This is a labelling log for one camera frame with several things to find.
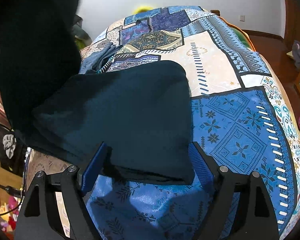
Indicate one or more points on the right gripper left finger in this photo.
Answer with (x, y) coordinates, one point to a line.
(39, 216)

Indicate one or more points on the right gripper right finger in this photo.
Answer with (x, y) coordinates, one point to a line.
(255, 216)

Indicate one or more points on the dark teal sweatpants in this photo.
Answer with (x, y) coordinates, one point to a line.
(143, 114)

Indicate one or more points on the blue patchwork bedspread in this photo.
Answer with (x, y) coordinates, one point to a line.
(240, 116)

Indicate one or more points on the grey slippers on floor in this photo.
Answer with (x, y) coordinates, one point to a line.
(296, 53)

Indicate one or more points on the folded blue jeans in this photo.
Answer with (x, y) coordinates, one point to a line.
(93, 63)

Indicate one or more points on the brown wooden door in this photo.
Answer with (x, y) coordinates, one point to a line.
(292, 25)

